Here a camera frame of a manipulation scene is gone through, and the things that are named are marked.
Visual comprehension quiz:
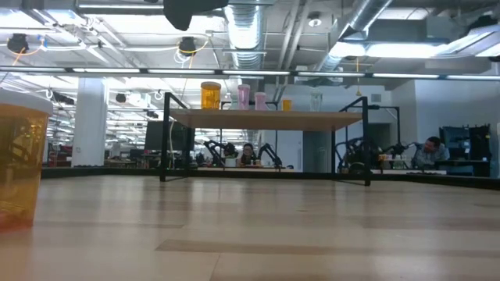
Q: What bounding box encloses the long ceiling light bar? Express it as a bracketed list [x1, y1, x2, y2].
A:
[0, 66, 500, 81]

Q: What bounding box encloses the black metal table frame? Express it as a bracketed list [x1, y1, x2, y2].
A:
[41, 166, 500, 190]

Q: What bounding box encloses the silver ventilation duct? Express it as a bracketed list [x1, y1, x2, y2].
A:
[314, 0, 394, 73]
[218, 0, 274, 71]

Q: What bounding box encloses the black ceiling device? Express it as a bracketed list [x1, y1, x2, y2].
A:
[178, 36, 198, 56]
[6, 33, 30, 54]

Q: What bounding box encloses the person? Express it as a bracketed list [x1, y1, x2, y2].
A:
[241, 142, 257, 167]
[412, 135, 450, 169]

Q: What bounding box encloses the pink pill bottle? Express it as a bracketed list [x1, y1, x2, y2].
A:
[237, 84, 252, 112]
[254, 91, 268, 112]

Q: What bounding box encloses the large orange pill bottle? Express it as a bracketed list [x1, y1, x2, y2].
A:
[0, 88, 54, 232]
[200, 80, 222, 111]

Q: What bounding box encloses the wooden shelf with black legs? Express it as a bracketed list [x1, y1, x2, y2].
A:
[159, 92, 372, 187]

